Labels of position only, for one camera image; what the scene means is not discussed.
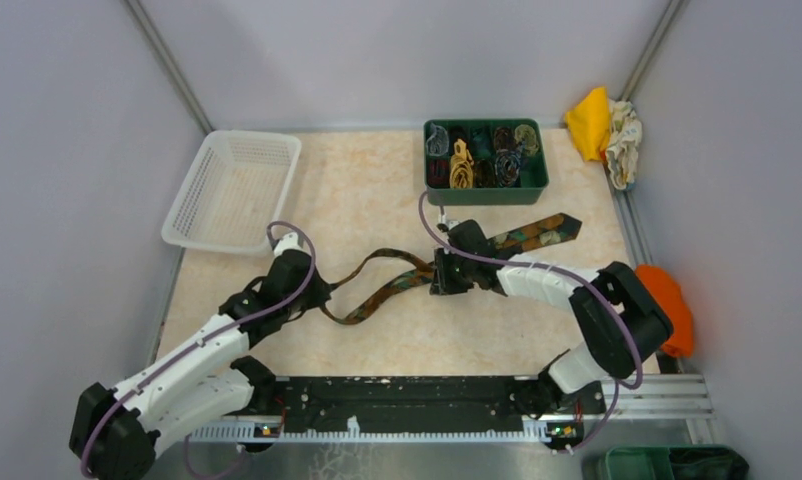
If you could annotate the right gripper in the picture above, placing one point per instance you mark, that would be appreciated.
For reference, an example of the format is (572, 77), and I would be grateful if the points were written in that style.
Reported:
(441, 283)

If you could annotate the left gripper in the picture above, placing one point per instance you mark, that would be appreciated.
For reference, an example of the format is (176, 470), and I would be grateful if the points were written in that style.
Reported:
(321, 293)

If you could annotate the brown green patterned tie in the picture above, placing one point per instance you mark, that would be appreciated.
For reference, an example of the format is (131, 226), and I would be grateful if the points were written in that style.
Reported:
(401, 281)

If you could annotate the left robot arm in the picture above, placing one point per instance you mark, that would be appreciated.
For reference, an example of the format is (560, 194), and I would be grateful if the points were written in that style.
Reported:
(119, 432)

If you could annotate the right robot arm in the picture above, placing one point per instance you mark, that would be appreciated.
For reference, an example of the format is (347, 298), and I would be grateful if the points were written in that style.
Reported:
(621, 322)

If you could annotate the yellow rolled tie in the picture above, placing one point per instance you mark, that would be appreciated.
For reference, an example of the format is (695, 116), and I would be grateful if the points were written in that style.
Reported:
(461, 174)

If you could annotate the red dark rolled tie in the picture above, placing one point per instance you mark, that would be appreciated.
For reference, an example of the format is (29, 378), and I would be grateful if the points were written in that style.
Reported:
(437, 172)

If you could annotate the white plastic basket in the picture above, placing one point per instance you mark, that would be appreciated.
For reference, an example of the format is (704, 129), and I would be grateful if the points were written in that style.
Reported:
(237, 184)

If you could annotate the green compartment tray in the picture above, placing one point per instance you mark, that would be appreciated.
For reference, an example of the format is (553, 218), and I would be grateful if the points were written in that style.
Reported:
(485, 137)

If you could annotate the blue patterned rolled tie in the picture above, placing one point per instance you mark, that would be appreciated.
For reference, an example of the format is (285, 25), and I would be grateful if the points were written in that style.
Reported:
(507, 165)

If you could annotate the grey rolled tie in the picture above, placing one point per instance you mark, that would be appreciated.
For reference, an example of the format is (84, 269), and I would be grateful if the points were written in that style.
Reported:
(436, 143)

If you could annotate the olive rolled tie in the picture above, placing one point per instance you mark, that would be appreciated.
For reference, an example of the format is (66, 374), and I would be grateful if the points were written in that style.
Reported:
(526, 139)

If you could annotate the yellow cloth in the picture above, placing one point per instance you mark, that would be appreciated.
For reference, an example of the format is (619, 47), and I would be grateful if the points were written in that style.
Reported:
(588, 123)

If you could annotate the cream patterned cloth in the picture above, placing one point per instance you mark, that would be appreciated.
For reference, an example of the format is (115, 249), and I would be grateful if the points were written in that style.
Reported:
(622, 152)

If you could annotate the orange cloth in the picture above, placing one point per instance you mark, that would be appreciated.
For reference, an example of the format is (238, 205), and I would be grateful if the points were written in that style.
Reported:
(669, 296)

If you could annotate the green bin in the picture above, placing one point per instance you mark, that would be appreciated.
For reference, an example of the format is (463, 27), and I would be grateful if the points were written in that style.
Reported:
(672, 462)

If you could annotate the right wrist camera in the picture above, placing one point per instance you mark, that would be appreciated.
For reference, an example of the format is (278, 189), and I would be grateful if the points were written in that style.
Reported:
(445, 224)

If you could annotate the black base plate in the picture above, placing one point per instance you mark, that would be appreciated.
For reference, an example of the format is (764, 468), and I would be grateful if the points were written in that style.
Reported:
(420, 404)

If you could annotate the aluminium frame rail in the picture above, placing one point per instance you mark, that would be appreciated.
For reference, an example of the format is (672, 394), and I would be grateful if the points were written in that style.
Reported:
(659, 398)

